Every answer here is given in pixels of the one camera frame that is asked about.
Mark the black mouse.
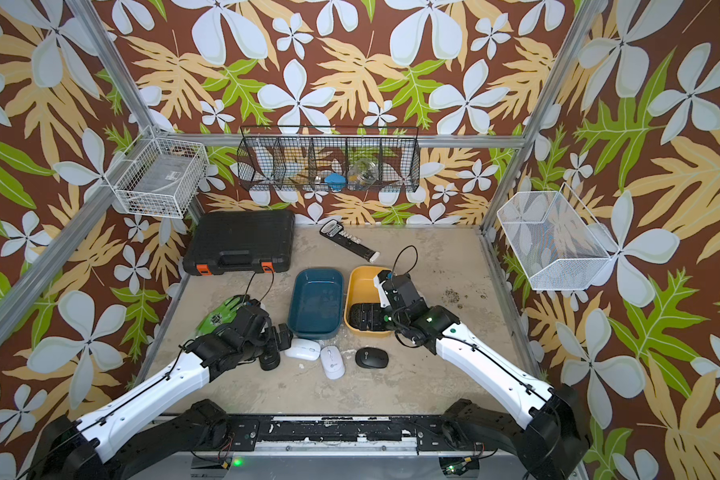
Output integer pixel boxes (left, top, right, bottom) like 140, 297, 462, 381
258, 351, 281, 372
355, 347, 389, 369
348, 303, 375, 331

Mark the yellow plastic storage box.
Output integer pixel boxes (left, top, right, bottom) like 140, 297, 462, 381
344, 265, 392, 338

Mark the teal plastic storage box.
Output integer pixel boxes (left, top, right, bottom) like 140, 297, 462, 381
287, 268, 344, 340

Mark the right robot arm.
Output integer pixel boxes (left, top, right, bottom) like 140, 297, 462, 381
374, 270, 592, 479

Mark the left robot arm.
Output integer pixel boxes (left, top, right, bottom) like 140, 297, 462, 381
20, 295, 293, 479

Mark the green cloth glove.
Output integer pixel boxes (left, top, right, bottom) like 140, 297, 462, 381
196, 294, 250, 337

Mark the white mouse centre left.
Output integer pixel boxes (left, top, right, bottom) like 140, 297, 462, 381
283, 338, 322, 361

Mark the white mouse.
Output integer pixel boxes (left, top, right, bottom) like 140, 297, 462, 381
283, 338, 322, 361
320, 345, 345, 380

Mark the black tool case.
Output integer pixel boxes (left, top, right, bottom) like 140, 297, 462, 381
183, 210, 295, 276

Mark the black lint roller stick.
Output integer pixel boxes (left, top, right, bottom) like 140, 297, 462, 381
319, 219, 380, 263

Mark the clear glass jar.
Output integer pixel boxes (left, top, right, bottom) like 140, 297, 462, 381
347, 157, 379, 191

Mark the blue lid in basket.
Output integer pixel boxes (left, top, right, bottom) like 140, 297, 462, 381
324, 173, 347, 192

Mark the white mesh basket right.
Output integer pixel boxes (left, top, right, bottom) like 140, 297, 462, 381
497, 184, 618, 291

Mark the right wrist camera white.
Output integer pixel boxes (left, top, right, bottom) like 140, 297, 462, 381
373, 269, 393, 309

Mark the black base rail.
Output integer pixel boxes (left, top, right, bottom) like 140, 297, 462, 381
189, 414, 499, 455

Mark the white wire basket left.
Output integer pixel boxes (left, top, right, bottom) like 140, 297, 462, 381
107, 127, 209, 219

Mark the black wire basket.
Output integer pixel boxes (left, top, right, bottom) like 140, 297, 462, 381
234, 126, 421, 192

